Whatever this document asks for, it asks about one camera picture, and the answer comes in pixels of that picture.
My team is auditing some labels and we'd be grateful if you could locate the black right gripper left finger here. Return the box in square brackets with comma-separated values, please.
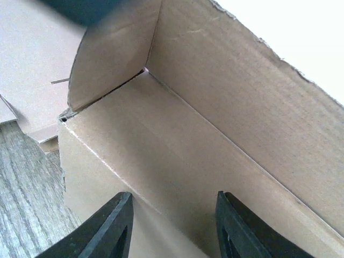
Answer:
[37, 192, 134, 257]

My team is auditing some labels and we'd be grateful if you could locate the flat cardboard blank front left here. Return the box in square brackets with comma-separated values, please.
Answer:
[1, 1, 85, 153]

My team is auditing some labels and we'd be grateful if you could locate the large cardboard box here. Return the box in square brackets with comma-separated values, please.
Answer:
[59, 1, 343, 257]

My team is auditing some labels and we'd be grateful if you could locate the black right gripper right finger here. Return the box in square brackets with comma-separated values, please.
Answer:
[216, 191, 312, 257]

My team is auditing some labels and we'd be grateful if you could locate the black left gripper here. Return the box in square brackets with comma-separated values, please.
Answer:
[40, 0, 122, 27]

